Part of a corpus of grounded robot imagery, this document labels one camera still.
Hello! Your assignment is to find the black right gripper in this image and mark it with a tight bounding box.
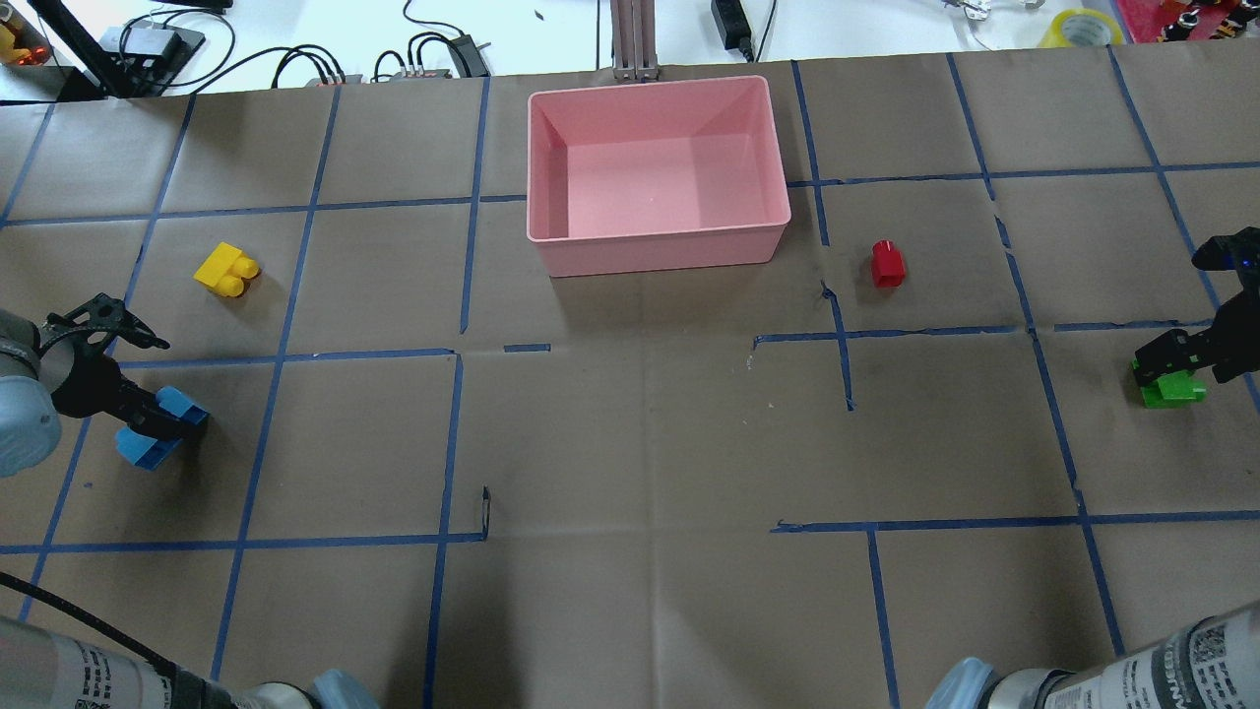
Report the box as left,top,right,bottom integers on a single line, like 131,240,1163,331
1134,227,1259,383

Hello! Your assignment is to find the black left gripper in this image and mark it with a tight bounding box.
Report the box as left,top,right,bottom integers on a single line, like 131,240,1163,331
42,292,203,441

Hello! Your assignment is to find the black power adapter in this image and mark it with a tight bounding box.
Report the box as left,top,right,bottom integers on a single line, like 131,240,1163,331
447,34,490,78

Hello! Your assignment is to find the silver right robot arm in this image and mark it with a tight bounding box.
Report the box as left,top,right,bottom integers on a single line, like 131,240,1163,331
927,227,1259,708

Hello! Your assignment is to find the yellow tape roll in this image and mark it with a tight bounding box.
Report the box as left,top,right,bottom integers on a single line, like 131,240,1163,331
1037,8,1124,48

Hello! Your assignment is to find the black braided cable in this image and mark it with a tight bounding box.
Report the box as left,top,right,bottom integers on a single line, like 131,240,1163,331
0,570,188,680

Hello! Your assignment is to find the red toy block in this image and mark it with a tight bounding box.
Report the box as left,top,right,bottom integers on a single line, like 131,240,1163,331
869,239,908,288

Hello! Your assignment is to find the aluminium frame post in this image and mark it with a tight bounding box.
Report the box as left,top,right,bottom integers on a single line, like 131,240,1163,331
610,0,659,84

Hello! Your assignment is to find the black tripod stand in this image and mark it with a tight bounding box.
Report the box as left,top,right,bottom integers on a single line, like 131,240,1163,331
28,1,205,98

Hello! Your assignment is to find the green toy block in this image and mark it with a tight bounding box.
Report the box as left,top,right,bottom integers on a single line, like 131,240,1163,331
1138,369,1207,409

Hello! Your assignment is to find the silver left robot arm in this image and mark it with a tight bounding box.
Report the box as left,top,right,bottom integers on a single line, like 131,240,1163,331
1,293,377,708

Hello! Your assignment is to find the pink plastic box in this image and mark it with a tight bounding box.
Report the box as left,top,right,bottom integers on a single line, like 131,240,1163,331
525,76,791,278

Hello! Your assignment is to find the blue toy block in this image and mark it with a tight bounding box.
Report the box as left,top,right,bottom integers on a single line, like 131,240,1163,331
113,387,210,472

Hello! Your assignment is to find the yellow toy block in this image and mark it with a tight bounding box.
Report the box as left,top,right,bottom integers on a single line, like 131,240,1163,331
193,242,262,298

